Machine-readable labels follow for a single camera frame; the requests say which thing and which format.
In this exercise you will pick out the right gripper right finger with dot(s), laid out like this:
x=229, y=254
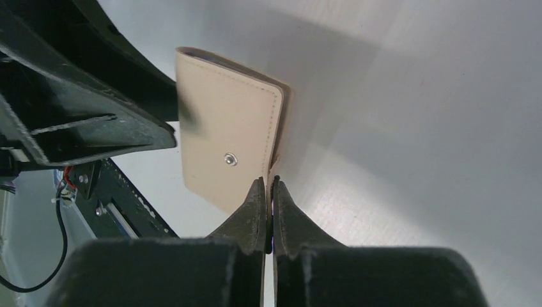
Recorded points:
x=293, y=229

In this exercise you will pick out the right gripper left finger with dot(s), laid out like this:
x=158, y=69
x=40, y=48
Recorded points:
x=247, y=226

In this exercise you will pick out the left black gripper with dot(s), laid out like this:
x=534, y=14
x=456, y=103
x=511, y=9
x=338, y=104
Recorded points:
x=74, y=89

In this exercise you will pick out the beige leather card holder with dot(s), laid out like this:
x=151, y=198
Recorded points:
x=239, y=116

